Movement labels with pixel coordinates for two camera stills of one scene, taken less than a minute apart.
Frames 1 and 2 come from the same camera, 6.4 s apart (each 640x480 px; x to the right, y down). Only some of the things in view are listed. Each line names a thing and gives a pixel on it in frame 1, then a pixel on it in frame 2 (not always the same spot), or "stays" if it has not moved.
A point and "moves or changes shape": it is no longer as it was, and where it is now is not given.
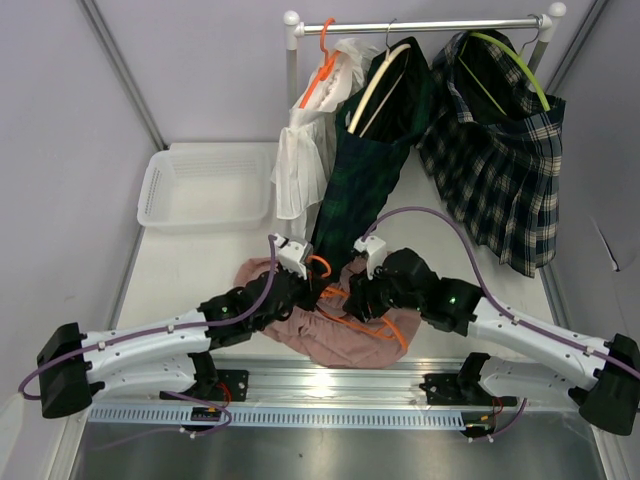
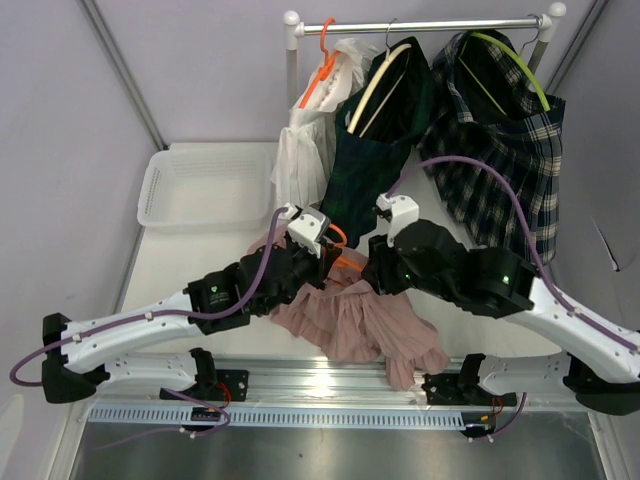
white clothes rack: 294,31 stays
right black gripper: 362,291 -> 378,271
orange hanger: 392,333 -> 348,262
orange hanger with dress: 325,70 stays
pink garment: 331,332 moves or changes shape
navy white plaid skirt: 493,146 stays
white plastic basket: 207,187 stays
